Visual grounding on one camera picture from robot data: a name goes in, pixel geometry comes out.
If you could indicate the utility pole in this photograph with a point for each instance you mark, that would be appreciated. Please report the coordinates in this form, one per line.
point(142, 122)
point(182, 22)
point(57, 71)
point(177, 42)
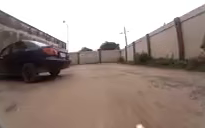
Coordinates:
point(125, 41)

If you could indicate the brown dirt road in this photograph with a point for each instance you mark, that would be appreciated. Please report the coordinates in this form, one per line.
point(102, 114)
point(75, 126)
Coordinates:
point(116, 96)

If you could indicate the street lamp pole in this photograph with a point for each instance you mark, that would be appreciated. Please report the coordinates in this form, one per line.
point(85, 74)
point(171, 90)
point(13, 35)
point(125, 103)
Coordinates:
point(67, 35)

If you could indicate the dark blue car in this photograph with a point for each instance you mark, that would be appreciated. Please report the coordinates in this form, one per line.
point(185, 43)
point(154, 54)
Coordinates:
point(30, 58)

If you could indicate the strip of weeds and bushes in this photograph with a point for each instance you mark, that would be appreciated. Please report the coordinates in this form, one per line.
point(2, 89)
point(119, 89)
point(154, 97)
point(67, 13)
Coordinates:
point(176, 62)

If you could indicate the grey building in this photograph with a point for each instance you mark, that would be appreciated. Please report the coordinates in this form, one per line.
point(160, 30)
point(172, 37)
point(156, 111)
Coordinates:
point(10, 31)

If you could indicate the dark trees behind wall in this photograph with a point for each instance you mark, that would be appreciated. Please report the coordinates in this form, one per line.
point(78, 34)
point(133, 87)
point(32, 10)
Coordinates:
point(109, 45)

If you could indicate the pale wall with brown pillars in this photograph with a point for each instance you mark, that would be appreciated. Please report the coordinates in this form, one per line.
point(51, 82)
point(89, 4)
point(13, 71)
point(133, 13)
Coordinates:
point(163, 41)

